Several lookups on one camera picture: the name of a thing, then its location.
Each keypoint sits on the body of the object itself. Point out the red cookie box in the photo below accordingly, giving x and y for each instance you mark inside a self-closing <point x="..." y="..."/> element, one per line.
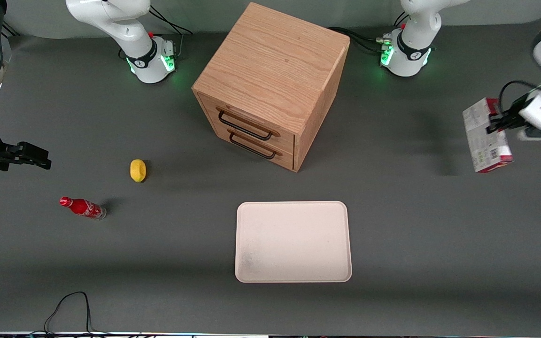
<point x="484" y="145"/>

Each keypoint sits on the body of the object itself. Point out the wooden two-drawer cabinet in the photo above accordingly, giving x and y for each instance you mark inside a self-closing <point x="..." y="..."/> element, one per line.
<point x="275" y="70"/>

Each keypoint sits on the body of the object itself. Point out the yellow lemon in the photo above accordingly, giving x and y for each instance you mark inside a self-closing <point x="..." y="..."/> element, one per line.
<point x="138" y="170"/>

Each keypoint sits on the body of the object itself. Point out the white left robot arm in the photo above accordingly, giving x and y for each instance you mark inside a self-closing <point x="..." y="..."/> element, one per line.
<point x="413" y="47"/>

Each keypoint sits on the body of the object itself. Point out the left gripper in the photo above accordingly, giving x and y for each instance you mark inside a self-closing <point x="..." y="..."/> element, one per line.
<point x="509" y="119"/>

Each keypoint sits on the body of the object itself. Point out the red cola bottle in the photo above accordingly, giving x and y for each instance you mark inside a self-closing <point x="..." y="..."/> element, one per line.
<point x="82" y="207"/>

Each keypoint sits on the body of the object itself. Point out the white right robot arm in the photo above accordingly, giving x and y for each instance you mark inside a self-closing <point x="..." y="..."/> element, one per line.
<point x="111" y="14"/>

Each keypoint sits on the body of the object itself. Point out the beige plastic tray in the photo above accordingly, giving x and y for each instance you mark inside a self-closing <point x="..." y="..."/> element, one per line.
<point x="293" y="241"/>

